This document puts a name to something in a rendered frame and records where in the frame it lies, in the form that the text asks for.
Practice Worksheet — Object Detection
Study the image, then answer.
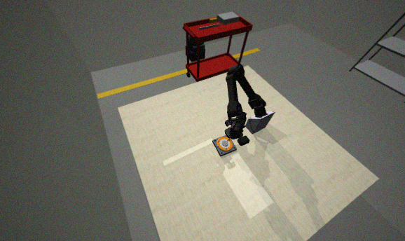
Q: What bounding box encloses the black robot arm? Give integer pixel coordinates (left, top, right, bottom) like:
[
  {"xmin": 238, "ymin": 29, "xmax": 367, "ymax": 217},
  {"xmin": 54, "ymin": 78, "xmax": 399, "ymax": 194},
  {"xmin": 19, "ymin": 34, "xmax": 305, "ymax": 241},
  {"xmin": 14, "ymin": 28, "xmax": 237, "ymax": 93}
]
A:
[{"xmin": 224, "ymin": 64, "xmax": 268, "ymax": 139}]

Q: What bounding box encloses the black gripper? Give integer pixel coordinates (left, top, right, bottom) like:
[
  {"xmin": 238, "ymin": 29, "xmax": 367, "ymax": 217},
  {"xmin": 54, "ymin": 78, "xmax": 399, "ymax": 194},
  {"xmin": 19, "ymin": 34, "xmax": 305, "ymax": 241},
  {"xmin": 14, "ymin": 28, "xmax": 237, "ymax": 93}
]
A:
[{"xmin": 225, "ymin": 120, "xmax": 249, "ymax": 146}]

